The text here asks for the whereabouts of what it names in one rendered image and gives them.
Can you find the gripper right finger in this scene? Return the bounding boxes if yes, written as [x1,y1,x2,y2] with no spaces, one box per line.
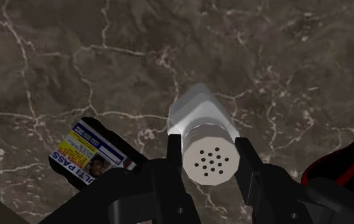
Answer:
[234,136,354,224]

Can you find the white salt shaker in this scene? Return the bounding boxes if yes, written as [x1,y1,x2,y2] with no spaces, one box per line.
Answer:
[167,82,241,186]

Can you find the black object with red trim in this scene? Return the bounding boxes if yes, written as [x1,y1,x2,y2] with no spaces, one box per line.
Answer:
[300,127,354,202]

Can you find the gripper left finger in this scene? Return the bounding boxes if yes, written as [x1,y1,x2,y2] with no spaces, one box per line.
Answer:
[39,133,202,224]

